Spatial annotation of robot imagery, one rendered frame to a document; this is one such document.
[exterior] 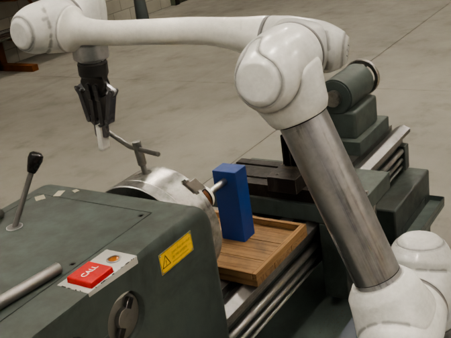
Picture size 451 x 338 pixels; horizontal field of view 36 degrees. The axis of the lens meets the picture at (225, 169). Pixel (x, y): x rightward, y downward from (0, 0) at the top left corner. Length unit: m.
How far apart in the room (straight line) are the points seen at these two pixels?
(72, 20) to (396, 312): 0.91
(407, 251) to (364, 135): 1.13
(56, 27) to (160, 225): 0.48
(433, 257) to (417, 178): 1.31
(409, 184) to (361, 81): 0.46
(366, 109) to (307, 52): 1.42
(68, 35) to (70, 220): 0.40
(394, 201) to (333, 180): 1.36
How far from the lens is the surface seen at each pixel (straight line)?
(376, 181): 2.30
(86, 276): 1.28
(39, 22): 1.57
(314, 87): 1.32
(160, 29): 1.55
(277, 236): 2.10
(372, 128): 2.76
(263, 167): 2.36
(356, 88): 2.66
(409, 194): 2.77
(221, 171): 2.02
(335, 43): 1.45
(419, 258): 1.61
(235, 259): 2.01
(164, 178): 1.72
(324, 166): 1.36
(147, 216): 1.48
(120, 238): 1.41
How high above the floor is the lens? 1.88
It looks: 22 degrees down
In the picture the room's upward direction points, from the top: 9 degrees counter-clockwise
